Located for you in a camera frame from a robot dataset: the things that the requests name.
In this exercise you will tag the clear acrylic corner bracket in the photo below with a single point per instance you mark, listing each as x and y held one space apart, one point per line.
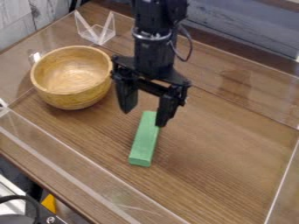
98 34

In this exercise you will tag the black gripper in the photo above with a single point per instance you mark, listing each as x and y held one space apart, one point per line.
149 71

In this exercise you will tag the black device with logo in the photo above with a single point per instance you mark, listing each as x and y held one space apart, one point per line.
48 216

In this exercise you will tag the clear acrylic barrier wall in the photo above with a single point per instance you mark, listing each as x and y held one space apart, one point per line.
226 159

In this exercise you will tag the green rectangular block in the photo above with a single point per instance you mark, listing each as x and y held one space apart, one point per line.
146 137

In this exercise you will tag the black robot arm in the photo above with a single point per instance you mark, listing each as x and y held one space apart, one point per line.
157 16

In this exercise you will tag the yellow object under table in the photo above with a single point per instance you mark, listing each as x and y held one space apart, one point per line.
49 202

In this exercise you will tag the brown wooden bowl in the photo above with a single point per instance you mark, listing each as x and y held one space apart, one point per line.
72 76

